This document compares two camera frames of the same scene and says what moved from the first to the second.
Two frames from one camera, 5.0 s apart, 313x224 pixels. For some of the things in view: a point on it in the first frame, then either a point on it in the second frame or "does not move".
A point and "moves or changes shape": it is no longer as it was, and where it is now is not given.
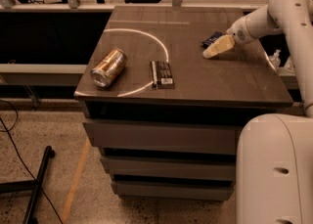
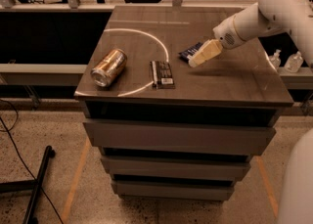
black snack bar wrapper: [160, 75] does not move
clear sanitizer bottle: [275, 59] does not move
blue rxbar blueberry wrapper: [210, 39] moves or changes shape
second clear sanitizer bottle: [290, 67] does not move
